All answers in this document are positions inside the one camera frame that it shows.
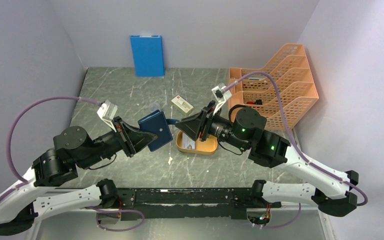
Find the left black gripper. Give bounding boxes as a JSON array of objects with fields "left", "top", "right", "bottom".
[{"left": 79, "top": 115, "right": 159, "bottom": 169}]

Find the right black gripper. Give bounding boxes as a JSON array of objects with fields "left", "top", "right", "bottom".
[{"left": 175, "top": 100, "right": 249, "bottom": 151}]

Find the blue leather card holder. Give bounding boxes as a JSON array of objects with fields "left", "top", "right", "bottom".
[{"left": 137, "top": 110, "right": 179, "bottom": 152}]

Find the orange oval tray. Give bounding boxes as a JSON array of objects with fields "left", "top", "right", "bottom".
[{"left": 175, "top": 131, "right": 219, "bottom": 155}]

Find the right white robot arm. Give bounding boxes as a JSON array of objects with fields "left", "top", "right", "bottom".
[{"left": 175, "top": 101, "right": 359, "bottom": 217}]

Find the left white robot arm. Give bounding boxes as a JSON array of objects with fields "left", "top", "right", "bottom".
[{"left": 0, "top": 117, "right": 157, "bottom": 236}]

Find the stack of grey VIP cards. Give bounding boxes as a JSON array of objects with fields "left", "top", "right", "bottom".
[{"left": 182, "top": 138, "right": 196, "bottom": 150}]

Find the small green white box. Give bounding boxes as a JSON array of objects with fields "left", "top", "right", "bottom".
[{"left": 171, "top": 95, "right": 194, "bottom": 115}]

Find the small clear plastic cup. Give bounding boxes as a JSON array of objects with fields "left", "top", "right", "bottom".
[{"left": 148, "top": 102, "right": 161, "bottom": 113}]

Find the red black item in organizer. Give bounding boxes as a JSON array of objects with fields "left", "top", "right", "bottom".
[{"left": 246, "top": 99, "right": 263, "bottom": 105}]

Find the blue rectangular box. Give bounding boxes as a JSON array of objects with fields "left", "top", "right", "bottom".
[{"left": 129, "top": 35, "right": 165, "bottom": 77}]

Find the orange mesh file organizer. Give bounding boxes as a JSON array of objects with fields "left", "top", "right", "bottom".
[{"left": 227, "top": 43, "right": 319, "bottom": 131}]

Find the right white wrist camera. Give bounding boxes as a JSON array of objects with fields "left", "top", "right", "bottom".
[{"left": 211, "top": 83, "right": 232, "bottom": 116}]

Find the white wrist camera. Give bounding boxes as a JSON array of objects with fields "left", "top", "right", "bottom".
[
  {"left": 211, "top": 83, "right": 232, "bottom": 116},
  {"left": 96, "top": 100, "right": 118, "bottom": 132}
]

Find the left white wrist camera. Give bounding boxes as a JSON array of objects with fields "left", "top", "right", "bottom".
[{"left": 96, "top": 100, "right": 118, "bottom": 132}]

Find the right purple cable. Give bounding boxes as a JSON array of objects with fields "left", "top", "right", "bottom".
[{"left": 223, "top": 71, "right": 368, "bottom": 207}]

